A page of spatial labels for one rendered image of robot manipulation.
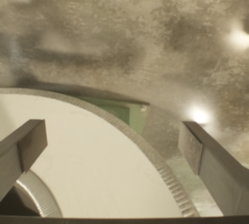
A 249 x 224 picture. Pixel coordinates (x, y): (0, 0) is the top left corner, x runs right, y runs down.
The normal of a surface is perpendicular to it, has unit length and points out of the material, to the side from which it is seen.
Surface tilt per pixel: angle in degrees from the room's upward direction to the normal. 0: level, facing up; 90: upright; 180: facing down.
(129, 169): 90
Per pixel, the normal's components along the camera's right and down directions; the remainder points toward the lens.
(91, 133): 0.11, -0.76
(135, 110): -0.03, 0.64
